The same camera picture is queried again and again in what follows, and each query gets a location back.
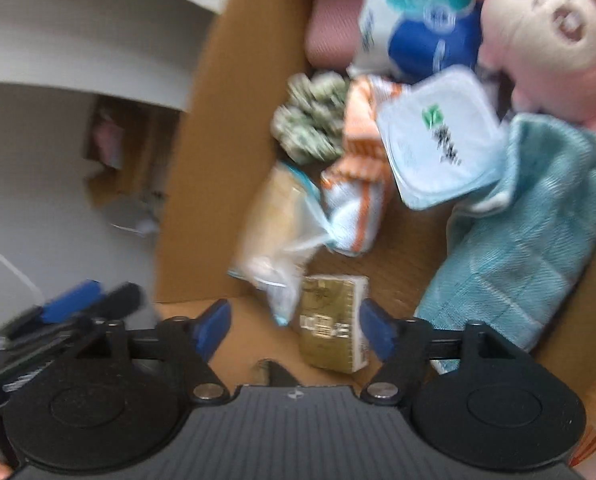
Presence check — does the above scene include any white cable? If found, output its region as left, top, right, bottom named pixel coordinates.
left=0, top=244, right=44, bottom=302

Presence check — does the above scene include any blue white soft pack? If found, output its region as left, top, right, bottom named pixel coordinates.
left=348, top=0, right=491, bottom=84

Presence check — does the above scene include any white yogurt cup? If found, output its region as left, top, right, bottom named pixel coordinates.
left=375, top=66, right=511, bottom=211

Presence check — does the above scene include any brown cardboard box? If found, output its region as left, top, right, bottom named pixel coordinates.
left=153, top=0, right=596, bottom=461

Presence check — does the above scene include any clear bread packet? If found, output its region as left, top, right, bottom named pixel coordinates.
left=228, top=160, right=337, bottom=329

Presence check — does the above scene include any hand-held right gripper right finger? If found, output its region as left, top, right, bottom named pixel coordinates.
left=360, top=299, right=521, bottom=406

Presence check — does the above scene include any pink sponge cloth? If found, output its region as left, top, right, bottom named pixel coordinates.
left=305, top=0, right=373, bottom=69

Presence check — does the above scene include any gold tea packet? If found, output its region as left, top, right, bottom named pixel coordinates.
left=298, top=274, right=371, bottom=375

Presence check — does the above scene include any orange striped white towel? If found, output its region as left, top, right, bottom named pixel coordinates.
left=320, top=74, right=413, bottom=256

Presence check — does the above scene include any pink plush toy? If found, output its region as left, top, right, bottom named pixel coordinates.
left=478, top=0, right=596, bottom=136

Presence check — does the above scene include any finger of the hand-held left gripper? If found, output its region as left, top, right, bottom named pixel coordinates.
left=5, top=280, right=104, bottom=341
left=8, top=282, right=146, bottom=358

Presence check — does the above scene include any teal towel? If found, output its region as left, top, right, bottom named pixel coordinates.
left=415, top=112, right=596, bottom=374

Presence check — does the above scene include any green white knotted rope toy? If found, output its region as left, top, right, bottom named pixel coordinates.
left=272, top=71, right=351, bottom=165

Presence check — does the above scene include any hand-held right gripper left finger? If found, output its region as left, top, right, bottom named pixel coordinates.
left=75, top=299, right=230, bottom=406

